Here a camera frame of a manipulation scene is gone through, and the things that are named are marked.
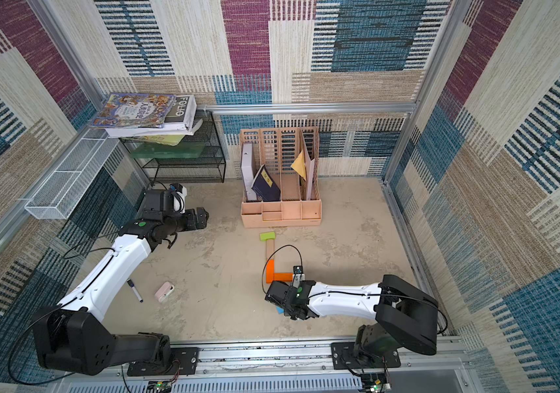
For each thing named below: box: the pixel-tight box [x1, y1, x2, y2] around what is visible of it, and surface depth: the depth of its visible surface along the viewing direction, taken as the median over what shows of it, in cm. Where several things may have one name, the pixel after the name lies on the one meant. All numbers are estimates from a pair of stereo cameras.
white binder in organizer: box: [240, 142, 258, 201], surface depth 103 cm
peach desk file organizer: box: [239, 126, 323, 229], surface depth 105 cm
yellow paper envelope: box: [290, 149, 307, 181], surface depth 93 cm
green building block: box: [259, 230, 276, 242], surface depth 102 cm
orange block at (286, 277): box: [273, 272, 294, 282], surface depth 91 cm
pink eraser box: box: [153, 281, 175, 303], surface depth 87 cm
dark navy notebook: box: [250, 163, 281, 202], surface depth 107 cm
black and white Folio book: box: [104, 94, 204, 139], surface depth 83 cm
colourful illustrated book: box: [90, 93, 177, 129], surface depth 83 cm
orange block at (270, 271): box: [266, 259, 276, 285], surface depth 95 cm
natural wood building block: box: [266, 239, 276, 261], surface depth 99 cm
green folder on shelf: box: [130, 141, 207, 159], surface depth 96 cm
